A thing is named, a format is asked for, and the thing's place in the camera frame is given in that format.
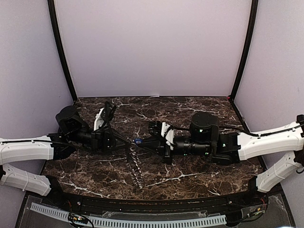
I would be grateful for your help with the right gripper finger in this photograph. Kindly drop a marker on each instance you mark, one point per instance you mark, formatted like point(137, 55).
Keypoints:
point(151, 141)
point(155, 148)

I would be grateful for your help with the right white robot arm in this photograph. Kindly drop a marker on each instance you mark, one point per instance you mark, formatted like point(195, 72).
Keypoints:
point(206, 141)

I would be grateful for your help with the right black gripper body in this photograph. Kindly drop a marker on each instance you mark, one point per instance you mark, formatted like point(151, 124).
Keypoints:
point(167, 158)

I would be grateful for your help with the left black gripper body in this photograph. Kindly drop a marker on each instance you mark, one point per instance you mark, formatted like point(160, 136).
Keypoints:
point(97, 139)

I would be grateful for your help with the white slotted cable duct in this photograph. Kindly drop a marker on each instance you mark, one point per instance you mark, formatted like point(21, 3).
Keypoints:
point(131, 220)

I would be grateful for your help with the black frame post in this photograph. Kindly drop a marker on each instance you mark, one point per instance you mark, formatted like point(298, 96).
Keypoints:
point(60, 49)
point(245, 51)

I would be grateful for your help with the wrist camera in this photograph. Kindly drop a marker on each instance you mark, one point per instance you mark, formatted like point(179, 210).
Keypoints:
point(105, 115)
point(162, 131)

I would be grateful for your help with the blue key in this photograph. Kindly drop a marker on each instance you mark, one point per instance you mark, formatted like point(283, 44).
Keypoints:
point(137, 141)

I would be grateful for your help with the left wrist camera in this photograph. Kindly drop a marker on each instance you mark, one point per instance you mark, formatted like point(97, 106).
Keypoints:
point(105, 115)

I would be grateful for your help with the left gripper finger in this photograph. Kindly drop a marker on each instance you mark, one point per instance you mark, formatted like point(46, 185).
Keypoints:
point(117, 137)
point(122, 145)

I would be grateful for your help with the black front rail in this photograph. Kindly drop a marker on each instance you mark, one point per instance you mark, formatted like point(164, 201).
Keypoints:
point(85, 202)

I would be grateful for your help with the left black frame post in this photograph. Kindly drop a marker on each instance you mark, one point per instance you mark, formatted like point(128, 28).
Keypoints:
point(60, 49)

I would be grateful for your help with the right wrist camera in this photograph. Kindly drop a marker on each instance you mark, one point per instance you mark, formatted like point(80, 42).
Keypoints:
point(162, 131)

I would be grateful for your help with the black disc with keyrings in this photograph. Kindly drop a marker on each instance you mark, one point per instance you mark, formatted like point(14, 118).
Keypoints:
point(133, 163)

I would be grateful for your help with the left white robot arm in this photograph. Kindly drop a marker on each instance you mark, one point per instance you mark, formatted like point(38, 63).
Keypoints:
point(74, 134)

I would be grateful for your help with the right black frame post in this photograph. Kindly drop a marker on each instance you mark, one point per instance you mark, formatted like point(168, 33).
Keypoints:
point(245, 51)

